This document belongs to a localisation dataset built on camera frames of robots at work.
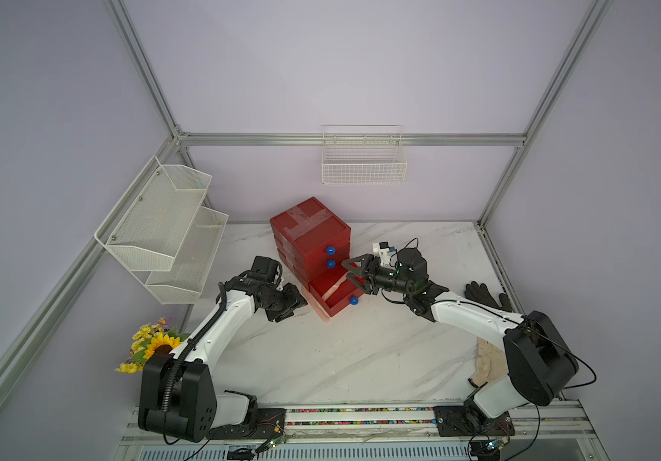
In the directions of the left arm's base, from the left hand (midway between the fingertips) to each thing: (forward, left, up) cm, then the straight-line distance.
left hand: (301, 309), depth 83 cm
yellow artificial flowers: (-16, +29, +16) cm, 37 cm away
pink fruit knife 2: (+13, -9, -9) cm, 19 cm away
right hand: (+6, -13, +10) cm, 18 cm away
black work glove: (+12, -61, -10) cm, 63 cm away
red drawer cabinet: (+17, -3, +10) cm, 20 cm away
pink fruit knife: (+3, -6, -11) cm, 13 cm away
